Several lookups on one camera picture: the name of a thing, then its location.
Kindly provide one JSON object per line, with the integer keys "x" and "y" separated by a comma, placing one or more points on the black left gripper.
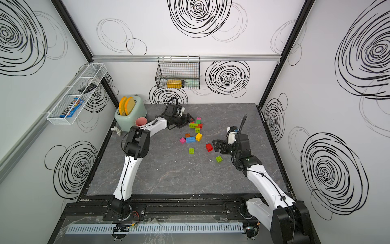
{"x": 185, "y": 122}

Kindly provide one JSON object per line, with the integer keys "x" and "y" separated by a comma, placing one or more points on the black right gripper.
{"x": 220, "y": 142}

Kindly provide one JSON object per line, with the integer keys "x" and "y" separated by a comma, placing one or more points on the lime long lego brick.
{"x": 193, "y": 125}

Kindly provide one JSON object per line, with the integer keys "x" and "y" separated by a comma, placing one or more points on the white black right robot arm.
{"x": 287, "y": 220}

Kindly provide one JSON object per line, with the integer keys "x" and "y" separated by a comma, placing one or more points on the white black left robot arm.
{"x": 136, "y": 148}

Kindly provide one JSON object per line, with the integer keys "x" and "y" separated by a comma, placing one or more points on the red tall lego brick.
{"x": 209, "y": 147}

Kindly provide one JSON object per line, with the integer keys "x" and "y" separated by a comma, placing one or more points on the blue long lego brick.
{"x": 190, "y": 139}

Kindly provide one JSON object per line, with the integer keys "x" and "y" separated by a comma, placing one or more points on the yellow tall lego brick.
{"x": 199, "y": 137}

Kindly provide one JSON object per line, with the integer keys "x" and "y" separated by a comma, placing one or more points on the light green box in basket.
{"x": 191, "y": 83}

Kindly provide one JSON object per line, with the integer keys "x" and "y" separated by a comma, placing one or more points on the yellow box in basket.
{"x": 175, "y": 83}

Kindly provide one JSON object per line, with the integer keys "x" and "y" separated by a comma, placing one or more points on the pink plastic cup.
{"x": 141, "y": 122}

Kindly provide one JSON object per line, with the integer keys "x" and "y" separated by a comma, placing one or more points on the mint green toaster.
{"x": 127, "y": 121}

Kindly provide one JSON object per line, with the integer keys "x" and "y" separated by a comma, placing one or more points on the right toy bread slice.
{"x": 129, "y": 105}

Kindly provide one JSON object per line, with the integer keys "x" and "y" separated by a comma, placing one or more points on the toy bread slice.
{"x": 129, "y": 105}
{"x": 122, "y": 106}

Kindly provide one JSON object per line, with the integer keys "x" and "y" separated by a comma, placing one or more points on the left toy bread slice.
{"x": 122, "y": 106}

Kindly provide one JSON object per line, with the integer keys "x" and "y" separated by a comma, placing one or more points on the black remote on shelf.
{"x": 87, "y": 89}

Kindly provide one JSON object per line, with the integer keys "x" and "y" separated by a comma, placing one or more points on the blue snack packet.
{"x": 72, "y": 108}

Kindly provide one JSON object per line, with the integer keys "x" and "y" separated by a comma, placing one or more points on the black wire wall basket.
{"x": 176, "y": 67}

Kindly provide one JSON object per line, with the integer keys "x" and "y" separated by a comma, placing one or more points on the white slotted cable duct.
{"x": 155, "y": 228}

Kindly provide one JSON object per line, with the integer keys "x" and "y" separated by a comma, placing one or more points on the white wire wall shelf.
{"x": 94, "y": 101}

